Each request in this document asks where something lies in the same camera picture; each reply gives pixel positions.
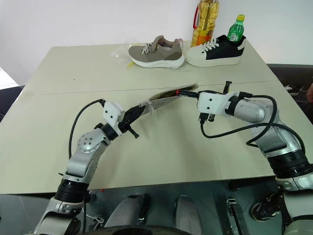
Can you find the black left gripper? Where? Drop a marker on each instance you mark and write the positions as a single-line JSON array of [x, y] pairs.
[[126, 121]]

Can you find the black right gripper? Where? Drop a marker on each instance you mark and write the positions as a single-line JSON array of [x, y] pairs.
[[206, 118]]

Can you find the clear grid pouch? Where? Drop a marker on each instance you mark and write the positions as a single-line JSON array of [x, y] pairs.
[[161, 101]]

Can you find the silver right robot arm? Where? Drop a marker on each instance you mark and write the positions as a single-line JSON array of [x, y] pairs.
[[274, 137]]

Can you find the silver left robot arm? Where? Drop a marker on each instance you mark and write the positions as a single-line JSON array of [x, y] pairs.
[[84, 156]]

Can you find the white and black sneaker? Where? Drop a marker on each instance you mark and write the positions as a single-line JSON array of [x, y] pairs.
[[215, 55]]

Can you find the small yellow item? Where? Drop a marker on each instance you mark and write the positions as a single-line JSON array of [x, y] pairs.
[[129, 64]]

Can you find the taupe knit sneaker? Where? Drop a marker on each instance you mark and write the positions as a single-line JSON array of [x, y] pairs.
[[156, 54]]

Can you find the clear plastic bag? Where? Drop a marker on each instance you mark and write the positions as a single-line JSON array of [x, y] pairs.
[[121, 55]]

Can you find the yellow cooking oil bottle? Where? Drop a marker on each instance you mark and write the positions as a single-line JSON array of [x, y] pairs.
[[205, 24]]

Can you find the green soda bottle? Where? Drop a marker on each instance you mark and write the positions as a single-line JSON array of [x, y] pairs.
[[236, 30]]

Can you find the grey rounded shape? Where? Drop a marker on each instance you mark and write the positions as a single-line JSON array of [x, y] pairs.
[[127, 210], [187, 213]]

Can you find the dark shoe with white laces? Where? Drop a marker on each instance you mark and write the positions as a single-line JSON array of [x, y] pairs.
[[294, 89]]

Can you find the dark reddish object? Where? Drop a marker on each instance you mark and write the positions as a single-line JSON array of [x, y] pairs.
[[310, 93]]

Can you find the black box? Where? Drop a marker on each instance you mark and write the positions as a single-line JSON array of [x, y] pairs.
[[9, 102]]

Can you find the black caster wheel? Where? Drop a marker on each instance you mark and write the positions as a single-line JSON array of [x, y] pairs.
[[265, 210]]

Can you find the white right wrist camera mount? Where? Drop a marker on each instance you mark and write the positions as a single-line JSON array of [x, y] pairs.
[[211, 104]]

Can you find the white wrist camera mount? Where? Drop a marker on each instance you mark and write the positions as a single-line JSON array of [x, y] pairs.
[[211, 104], [112, 115]]

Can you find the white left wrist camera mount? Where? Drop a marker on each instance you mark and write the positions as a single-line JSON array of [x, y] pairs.
[[112, 115]]

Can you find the black metal bracket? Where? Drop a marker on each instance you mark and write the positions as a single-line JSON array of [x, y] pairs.
[[236, 215]]

